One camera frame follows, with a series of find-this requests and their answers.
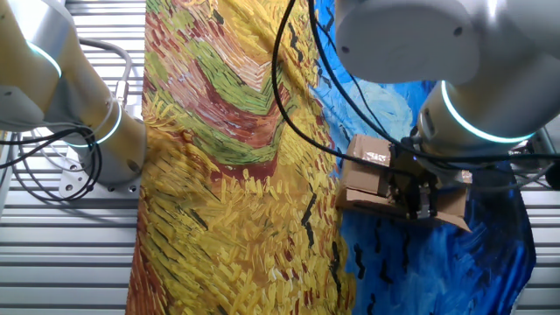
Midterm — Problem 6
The thick grey base cable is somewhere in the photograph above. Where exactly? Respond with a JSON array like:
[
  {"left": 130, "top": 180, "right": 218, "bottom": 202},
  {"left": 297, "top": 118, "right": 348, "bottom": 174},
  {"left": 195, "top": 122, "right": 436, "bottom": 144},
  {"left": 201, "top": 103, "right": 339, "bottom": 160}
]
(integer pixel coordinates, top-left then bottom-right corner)
[{"left": 78, "top": 38, "right": 134, "bottom": 107}]

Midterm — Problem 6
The black base cable bundle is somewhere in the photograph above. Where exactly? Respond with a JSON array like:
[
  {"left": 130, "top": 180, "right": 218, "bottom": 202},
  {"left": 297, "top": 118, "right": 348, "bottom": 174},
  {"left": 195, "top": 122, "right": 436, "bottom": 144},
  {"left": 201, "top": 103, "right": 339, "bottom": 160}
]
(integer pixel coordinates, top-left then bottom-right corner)
[{"left": 0, "top": 125, "right": 105, "bottom": 202}]

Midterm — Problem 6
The brown cardboard shipping box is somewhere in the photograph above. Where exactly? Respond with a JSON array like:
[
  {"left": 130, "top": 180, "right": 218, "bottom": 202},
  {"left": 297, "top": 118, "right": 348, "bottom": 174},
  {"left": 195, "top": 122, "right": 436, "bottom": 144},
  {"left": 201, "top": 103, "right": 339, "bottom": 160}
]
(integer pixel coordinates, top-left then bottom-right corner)
[{"left": 335, "top": 133, "right": 474, "bottom": 233}]

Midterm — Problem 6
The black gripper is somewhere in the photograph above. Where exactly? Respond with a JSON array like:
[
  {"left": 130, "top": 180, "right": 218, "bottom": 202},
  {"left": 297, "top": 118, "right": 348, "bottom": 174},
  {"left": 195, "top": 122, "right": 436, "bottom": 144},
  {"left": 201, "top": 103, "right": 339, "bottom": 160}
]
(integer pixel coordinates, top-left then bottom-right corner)
[{"left": 388, "top": 146, "right": 439, "bottom": 221}]

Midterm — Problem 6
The black clamp knob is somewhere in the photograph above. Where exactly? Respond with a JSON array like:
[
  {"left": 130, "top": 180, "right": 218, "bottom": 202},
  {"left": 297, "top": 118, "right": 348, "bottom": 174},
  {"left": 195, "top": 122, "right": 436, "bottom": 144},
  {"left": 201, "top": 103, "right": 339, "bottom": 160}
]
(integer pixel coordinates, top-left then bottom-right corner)
[{"left": 543, "top": 160, "right": 560, "bottom": 190}]

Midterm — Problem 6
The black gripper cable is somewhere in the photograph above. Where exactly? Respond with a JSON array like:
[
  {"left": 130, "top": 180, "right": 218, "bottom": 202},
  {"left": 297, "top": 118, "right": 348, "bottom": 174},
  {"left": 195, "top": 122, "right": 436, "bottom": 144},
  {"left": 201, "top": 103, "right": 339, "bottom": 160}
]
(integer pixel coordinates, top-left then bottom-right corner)
[
  {"left": 307, "top": 0, "right": 560, "bottom": 162},
  {"left": 269, "top": 0, "right": 397, "bottom": 176}
]

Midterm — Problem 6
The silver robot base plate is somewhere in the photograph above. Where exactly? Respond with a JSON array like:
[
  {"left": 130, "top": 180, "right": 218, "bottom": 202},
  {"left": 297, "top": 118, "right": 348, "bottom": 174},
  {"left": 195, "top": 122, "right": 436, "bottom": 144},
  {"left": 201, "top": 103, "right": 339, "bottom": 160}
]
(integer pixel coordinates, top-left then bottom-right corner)
[{"left": 58, "top": 147, "right": 144, "bottom": 200}]

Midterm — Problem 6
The wheatfield painting print tablecloth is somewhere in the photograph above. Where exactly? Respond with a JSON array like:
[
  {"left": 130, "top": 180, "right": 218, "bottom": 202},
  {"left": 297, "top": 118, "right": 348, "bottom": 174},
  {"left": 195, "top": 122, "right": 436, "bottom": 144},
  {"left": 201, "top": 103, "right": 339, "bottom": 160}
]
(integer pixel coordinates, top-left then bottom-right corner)
[{"left": 124, "top": 0, "right": 537, "bottom": 315}]

